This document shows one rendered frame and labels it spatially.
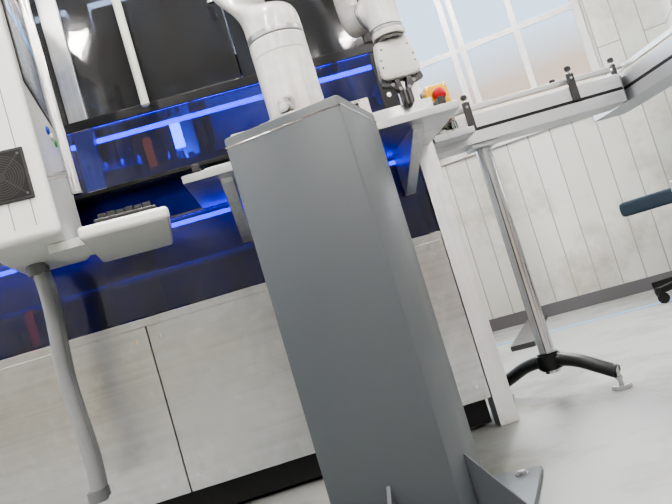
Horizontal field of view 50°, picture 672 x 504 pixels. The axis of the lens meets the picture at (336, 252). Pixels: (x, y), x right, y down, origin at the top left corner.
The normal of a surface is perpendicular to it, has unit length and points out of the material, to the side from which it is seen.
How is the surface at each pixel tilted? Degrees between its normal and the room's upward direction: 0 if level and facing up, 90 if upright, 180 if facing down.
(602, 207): 90
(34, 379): 90
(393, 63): 94
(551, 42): 90
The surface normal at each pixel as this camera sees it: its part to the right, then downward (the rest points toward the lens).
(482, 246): -0.33, 0.04
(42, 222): 0.20, -0.12
